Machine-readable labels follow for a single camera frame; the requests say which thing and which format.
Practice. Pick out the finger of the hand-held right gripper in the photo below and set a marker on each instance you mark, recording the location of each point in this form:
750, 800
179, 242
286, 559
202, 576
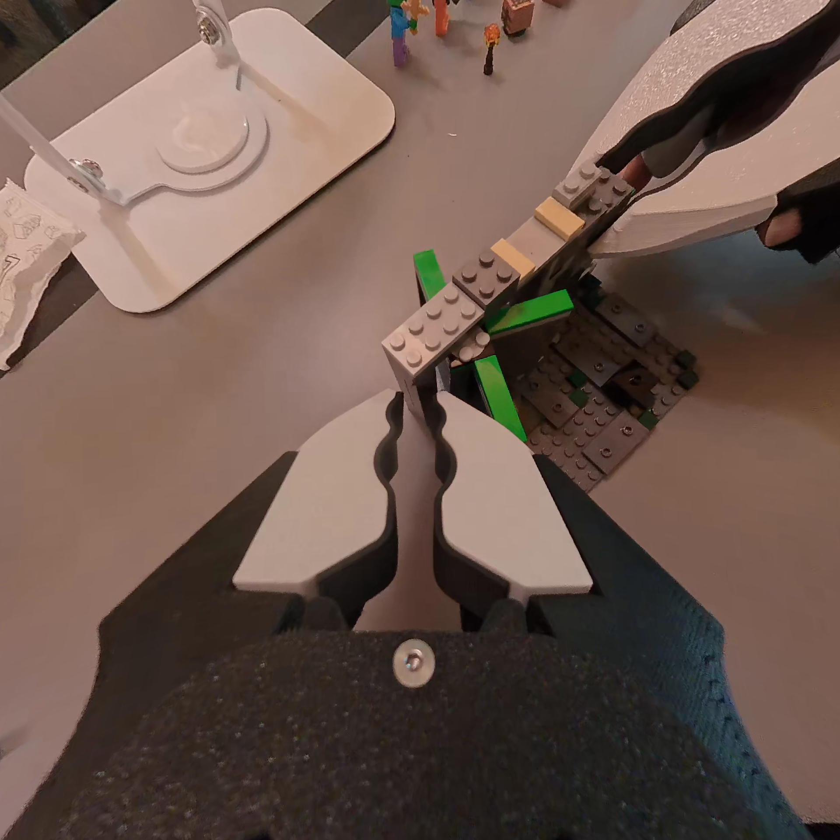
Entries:
741, 184
709, 59

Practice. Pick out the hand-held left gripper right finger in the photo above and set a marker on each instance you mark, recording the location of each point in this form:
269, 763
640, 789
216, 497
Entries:
505, 518

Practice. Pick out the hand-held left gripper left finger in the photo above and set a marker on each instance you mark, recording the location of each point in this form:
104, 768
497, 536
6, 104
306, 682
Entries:
315, 512

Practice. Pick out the grey toy brick base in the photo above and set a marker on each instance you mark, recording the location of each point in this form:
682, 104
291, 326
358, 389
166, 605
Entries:
590, 400

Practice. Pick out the grey toy brick wall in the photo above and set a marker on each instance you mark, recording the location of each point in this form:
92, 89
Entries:
485, 279

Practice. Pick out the grey desk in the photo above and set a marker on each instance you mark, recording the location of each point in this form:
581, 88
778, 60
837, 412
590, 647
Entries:
197, 426

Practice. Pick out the person's right hand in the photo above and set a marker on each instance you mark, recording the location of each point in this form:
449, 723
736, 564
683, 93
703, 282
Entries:
810, 216

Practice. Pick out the brown toy brick chest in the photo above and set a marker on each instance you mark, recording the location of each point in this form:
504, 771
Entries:
517, 14

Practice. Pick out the toy brick torch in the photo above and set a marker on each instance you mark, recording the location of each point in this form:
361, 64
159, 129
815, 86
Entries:
491, 46

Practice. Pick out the orange toy figure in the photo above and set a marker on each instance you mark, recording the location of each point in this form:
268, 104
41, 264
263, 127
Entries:
441, 16

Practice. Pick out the green zombie toy figure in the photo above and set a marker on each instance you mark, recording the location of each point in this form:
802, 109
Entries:
399, 33

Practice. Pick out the white printed paper bag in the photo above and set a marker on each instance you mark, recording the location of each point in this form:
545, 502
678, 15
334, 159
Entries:
26, 262

